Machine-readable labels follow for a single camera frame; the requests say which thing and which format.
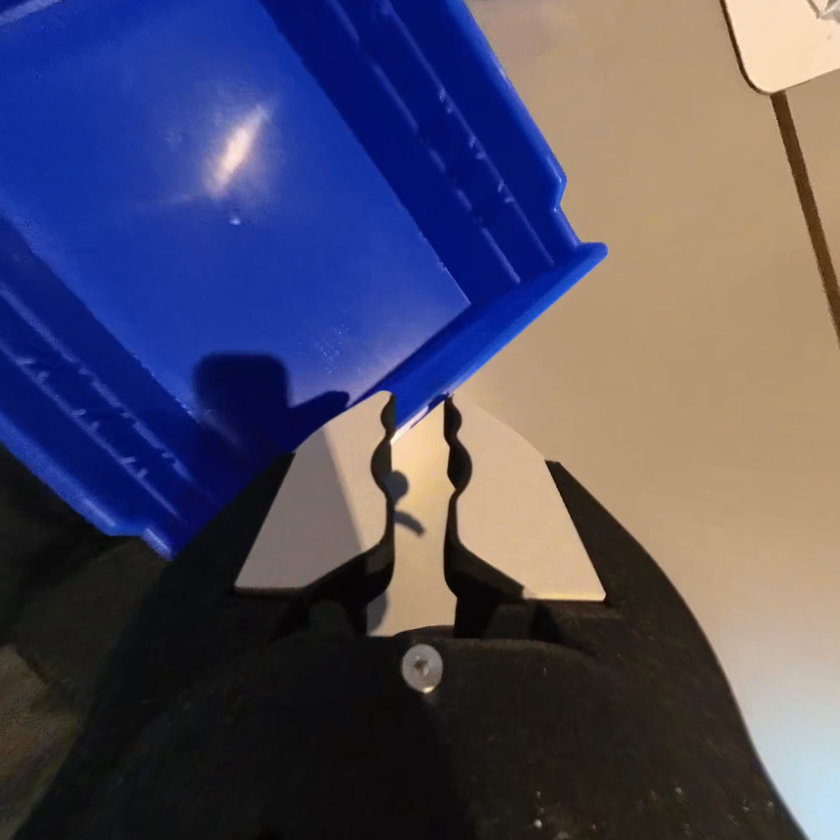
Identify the blue plastic bin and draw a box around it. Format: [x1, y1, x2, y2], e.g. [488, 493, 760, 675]
[0, 0, 609, 559]

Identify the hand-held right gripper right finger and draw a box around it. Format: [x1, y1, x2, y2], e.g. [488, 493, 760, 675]
[444, 394, 607, 605]

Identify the white poster stand base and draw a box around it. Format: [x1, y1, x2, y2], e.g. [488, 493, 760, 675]
[720, 0, 840, 95]

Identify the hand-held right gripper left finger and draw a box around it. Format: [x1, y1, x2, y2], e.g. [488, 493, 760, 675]
[237, 394, 397, 602]

